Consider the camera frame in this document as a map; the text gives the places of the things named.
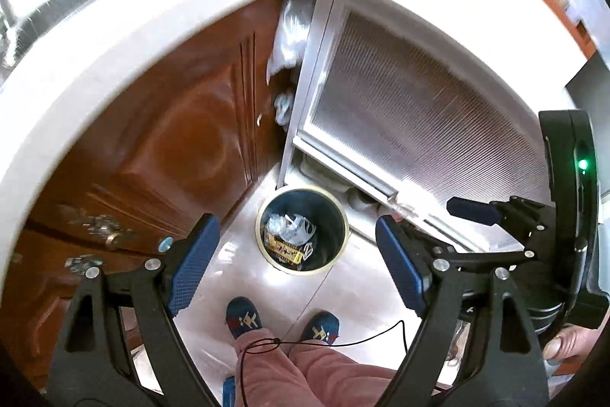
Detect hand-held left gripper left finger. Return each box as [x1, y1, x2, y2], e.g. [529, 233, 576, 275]
[48, 212, 222, 407]

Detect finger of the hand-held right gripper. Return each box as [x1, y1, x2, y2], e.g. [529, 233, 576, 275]
[431, 242, 539, 272]
[446, 196, 556, 248]

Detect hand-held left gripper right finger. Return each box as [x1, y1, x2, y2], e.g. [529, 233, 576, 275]
[375, 215, 549, 407]

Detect round dark trash bin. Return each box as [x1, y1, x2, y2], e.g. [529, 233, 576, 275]
[255, 187, 348, 277]

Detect yellow snack packet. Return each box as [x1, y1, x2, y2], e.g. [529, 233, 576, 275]
[264, 233, 306, 265]

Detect person's right hand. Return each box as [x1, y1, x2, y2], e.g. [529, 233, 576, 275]
[543, 326, 596, 362]

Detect blue patterned slipper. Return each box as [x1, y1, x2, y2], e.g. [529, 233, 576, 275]
[300, 312, 340, 347]
[225, 296, 264, 341]

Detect white cabinet with ribbed door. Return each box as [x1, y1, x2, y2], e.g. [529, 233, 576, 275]
[276, 0, 568, 255]

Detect brown wooden cabinet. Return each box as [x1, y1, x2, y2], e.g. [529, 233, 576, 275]
[14, 0, 306, 389]

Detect pink trousers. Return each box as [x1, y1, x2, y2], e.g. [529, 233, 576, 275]
[231, 326, 401, 407]

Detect bluish plastic bag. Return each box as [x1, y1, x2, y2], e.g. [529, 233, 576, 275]
[273, 90, 295, 126]

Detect hanging clear plastic bag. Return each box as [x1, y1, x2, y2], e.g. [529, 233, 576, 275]
[266, 0, 318, 79]

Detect ornate metal door handle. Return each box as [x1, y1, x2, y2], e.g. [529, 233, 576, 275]
[57, 204, 136, 250]
[64, 254, 103, 274]

